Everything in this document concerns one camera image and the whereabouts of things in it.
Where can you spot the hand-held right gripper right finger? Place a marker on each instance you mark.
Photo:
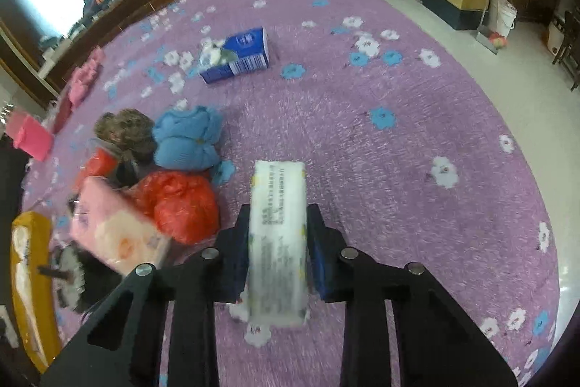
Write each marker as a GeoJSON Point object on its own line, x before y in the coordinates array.
{"type": "Point", "coordinates": [321, 269]}

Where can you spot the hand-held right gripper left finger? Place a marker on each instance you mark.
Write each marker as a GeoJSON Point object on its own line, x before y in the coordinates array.
{"type": "Point", "coordinates": [235, 260]}

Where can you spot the white dotted tissue pack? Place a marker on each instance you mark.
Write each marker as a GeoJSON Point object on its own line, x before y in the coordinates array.
{"type": "Point", "coordinates": [276, 233]}

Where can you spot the red net bag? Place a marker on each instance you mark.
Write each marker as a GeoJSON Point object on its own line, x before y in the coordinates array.
{"type": "Point", "coordinates": [181, 205]}

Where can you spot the pale yellow sponge packet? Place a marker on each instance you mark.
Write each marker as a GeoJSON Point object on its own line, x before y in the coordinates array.
{"type": "Point", "coordinates": [113, 224]}

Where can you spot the blue knitted cloth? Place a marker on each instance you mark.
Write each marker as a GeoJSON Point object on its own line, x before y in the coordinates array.
{"type": "Point", "coordinates": [185, 140]}

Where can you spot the brown knitted hat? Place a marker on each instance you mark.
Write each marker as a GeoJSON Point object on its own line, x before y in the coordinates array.
{"type": "Point", "coordinates": [124, 128]}

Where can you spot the yellow storage box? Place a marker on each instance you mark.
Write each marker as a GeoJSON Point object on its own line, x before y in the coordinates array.
{"type": "Point", "coordinates": [43, 323]}

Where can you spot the blue tissue pack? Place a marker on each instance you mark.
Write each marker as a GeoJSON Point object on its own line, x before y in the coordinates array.
{"type": "Point", "coordinates": [244, 47]}

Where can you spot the purple floral blanket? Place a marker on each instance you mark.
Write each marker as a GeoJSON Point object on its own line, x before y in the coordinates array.
{"type": "Point", "coordinates": [362, 187]}

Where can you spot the small white plush toy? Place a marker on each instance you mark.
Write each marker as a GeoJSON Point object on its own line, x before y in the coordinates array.
{"type": "Point", "coordinates": [72, 278]}

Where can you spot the dark red pouch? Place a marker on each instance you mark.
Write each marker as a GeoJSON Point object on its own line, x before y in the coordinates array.
{"type": "Point", "coordinates": [62, 115]}

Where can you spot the pink cloth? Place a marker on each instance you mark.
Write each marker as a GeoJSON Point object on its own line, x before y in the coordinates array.
{"type": "Point", "coordinates": [84, 78]}

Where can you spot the pink knitted container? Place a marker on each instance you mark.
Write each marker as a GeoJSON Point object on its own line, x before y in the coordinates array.
{"type": "Point", "coordinates": [31, 137]}

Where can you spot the wooden cabinet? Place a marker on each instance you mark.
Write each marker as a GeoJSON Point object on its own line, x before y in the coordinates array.
{"type": "Point", "coordinates": [136, 10]}

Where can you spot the white bucket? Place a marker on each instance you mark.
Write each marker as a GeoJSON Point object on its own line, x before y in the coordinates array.
{"type": "Point", "coordinates": [502, 17]}

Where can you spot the wooden chair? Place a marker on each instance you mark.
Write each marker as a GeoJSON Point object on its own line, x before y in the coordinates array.
{"type": "Point", "coordinates": [566, 47]}

